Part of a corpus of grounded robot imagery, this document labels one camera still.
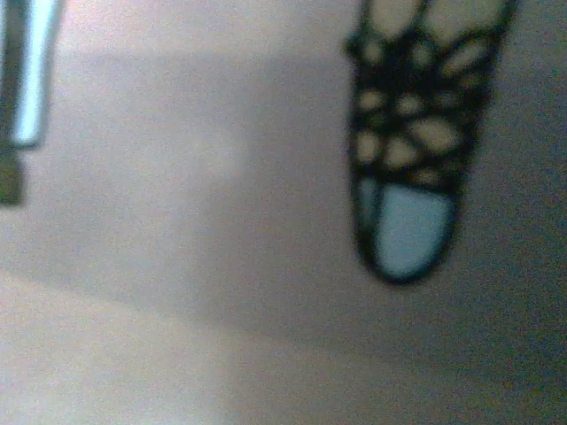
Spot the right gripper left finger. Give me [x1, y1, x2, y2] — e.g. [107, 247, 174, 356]
[0, 0, 64, 207]

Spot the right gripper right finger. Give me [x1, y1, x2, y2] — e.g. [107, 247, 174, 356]
[343, 0, 520, 286]

